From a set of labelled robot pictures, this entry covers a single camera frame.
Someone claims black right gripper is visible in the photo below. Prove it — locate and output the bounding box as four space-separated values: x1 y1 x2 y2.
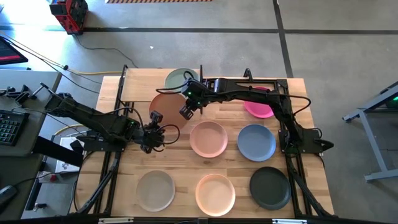
179 78 216 121

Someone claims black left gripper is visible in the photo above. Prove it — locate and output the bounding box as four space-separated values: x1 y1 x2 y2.
134 110 165 155

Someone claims terracotta plate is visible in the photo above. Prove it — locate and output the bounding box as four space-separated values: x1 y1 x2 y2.
149 91 190 130

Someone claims sage green plate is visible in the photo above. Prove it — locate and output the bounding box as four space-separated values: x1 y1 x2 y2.
164 67 200 92

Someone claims salmon pink plate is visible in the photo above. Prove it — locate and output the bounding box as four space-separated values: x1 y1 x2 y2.
188 120 229 159

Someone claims light grey plate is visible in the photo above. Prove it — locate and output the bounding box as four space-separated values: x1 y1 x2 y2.
135 169 177 213

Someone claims magenta plate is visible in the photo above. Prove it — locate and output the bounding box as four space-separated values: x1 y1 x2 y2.
243 86 275 120

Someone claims blue plate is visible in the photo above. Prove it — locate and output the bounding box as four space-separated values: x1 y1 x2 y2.
236 123 277 163

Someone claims dark green plate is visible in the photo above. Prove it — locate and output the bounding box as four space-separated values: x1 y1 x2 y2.
249 166 292 212

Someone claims white printed box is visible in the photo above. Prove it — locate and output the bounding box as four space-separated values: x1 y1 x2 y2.
53 136 83 174

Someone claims grey side desk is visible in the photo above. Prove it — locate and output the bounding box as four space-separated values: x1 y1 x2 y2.
0 68 63 158

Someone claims black clamp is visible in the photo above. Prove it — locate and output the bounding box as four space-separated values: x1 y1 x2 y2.
0 84 32 105

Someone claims black keyboard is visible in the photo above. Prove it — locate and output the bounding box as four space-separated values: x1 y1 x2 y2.
0 109 30 147

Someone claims red and black tool box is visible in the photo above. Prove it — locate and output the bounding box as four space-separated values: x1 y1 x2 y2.
49 0 90 35

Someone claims black computer mouse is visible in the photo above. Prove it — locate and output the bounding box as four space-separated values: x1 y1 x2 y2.
0 184 18 207

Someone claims computer monitor with red bar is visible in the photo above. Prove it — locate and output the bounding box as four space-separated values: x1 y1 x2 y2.
0 36 29 66

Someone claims grey metal stand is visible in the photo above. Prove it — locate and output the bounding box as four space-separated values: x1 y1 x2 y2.
341 81 398 183

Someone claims yellow cable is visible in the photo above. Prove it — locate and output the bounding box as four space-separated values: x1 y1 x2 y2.
52 68 124 138

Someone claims black aluminium rig frame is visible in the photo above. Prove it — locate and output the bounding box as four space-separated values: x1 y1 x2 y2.
70 63 336 218

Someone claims silver metal bracket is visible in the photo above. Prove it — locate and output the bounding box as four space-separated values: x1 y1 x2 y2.
98 217 135 224
271 218 307 224

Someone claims black floor cable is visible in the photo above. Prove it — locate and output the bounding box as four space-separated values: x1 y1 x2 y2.
73 33 139 70

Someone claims thin black cable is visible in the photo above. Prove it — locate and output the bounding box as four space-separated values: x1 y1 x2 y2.
0 30 104 95

